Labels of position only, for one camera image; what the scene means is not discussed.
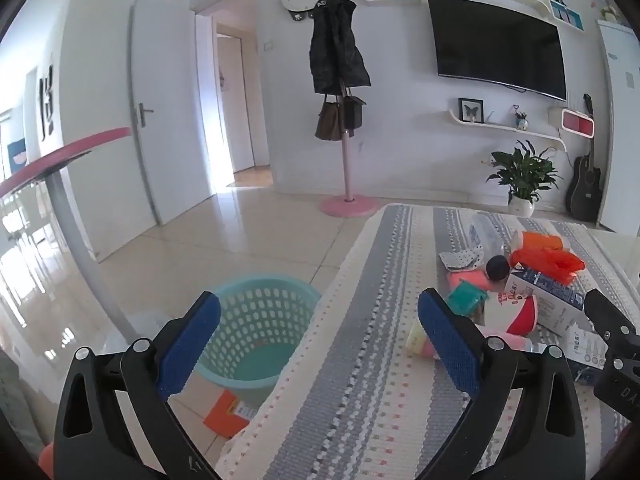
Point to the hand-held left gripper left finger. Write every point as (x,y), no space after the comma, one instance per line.
(190,345)

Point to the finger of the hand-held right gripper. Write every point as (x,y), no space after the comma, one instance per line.
(607,312)

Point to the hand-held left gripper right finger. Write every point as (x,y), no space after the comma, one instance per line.
(450,345)

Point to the teal plastic laundry basket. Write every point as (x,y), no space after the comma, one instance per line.
(260,310)

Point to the orange and white canister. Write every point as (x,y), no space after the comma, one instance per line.
(537,241)

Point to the clear plastic bottle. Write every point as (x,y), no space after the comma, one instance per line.
(485,235)

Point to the yellow and pink cup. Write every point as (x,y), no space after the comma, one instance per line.
(419,342)

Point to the white printed box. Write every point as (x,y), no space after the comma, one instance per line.
(585,347)

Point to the green packet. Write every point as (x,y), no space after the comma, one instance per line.
(465,299)

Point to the blue and white carton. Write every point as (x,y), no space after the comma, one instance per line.
(550,300)

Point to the pink packet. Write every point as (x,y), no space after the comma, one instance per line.
(467,279)

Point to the red and white bowl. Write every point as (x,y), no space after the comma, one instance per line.
(515,312)

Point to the orange paper sheet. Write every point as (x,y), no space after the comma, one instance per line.
(222,412)

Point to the orange plastic bag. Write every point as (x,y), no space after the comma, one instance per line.
(550,262)

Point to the patterned grey packet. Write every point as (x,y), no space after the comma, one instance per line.
(460,258)

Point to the black ball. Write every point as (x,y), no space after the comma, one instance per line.
(497,267)

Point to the grey striped woven blanket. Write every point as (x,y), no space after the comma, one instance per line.
(360,360)

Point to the black acoustic guitar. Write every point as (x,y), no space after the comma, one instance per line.
(585,190)

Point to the potted green plant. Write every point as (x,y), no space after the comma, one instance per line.
(522,170)

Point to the tall white cabinet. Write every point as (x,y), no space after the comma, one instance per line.
(620,135)

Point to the pink edged round table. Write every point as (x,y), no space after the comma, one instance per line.
(70,210)

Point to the pink coat rack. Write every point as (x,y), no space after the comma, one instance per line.
(345,170)

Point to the small figurine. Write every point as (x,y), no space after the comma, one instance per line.
(521,120)

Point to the white door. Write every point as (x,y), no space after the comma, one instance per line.
(170,110)
(237,110)

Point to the framed butterfly picture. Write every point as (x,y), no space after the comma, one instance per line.
(472,110)

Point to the white inner door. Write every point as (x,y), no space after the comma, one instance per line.
(237,110)

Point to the black handbag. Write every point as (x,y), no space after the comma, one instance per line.
(354,110)

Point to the brown handbag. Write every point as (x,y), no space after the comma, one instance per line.
(327,120)

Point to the black flat television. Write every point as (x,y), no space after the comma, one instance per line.
(495,45)

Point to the black jacket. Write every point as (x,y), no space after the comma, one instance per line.
(335,45)

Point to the red rounded wall cube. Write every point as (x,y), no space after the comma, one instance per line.
(577,122)

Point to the curved white wall shelf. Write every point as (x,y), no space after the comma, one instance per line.
(500,127)

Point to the black wall ornament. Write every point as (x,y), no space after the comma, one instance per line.
(46,102)

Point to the teal wall cube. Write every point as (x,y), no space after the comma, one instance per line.
(565,14)

